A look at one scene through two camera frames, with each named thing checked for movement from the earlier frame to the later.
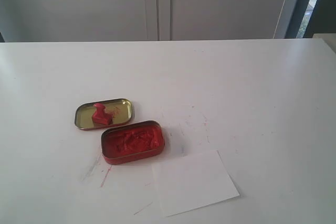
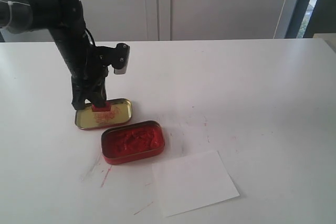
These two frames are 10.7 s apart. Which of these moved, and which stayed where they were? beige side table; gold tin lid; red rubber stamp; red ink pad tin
Moved: red rubber stamp
Stayed: gold tin lid; beige side table; red ink pad tin
